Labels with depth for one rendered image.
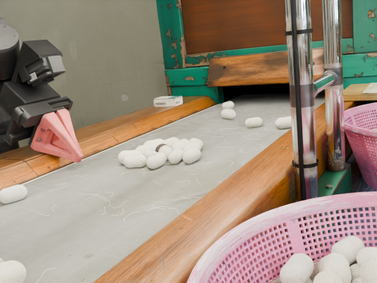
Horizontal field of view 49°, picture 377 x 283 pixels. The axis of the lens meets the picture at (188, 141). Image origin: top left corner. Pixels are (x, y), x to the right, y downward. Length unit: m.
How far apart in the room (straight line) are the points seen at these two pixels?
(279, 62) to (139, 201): 0.59
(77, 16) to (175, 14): 1.36
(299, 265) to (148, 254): 0.11
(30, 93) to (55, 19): 1.91
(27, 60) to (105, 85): 1.73
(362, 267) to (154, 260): 0.14
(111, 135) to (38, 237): 0.37
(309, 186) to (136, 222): 0.18
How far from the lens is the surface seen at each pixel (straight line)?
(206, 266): 0.26
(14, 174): 0.62
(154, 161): 0.56
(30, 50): 0.62
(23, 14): 2.75
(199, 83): 1.10
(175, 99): 0.95
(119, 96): 2.30
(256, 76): 0.97
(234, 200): 0.36
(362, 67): 0.97
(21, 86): 0.66
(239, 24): 1.05
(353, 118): 0.71
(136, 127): 0.81
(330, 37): 0.55
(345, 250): 0.33
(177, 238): 0.31
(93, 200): 0.49
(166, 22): 1.14
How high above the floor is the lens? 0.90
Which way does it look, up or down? 13 degrees down
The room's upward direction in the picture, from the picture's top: 7 degrees counter-clockwise
